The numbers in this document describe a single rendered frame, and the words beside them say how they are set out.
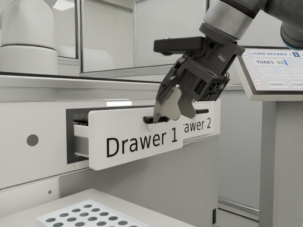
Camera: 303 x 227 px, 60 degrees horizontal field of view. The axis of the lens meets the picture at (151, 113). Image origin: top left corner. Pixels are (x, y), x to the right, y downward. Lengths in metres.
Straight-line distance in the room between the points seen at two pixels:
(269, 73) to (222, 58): 0.85
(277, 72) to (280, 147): 0.36
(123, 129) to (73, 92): 0.13
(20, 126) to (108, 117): 0.15
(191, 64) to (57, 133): 0.29
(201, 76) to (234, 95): 1.86
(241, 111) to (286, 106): 0.94
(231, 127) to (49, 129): 1.94
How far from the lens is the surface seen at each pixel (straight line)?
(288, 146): 1.42
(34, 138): 0.53
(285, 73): 1.35
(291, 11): 0.45
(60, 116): 0.55
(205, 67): 0.48
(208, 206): 1.10
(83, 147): 0.55
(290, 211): 1.52
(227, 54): 0.46
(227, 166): 2.42
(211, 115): 0.99
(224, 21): 0.46
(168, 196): 0.85
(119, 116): 0.52
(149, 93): 0.72
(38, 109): 0.53
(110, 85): 0.62
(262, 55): 1.38
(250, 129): 2.27
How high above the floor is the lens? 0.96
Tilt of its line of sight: 4 degrees down
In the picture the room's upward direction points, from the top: straight up
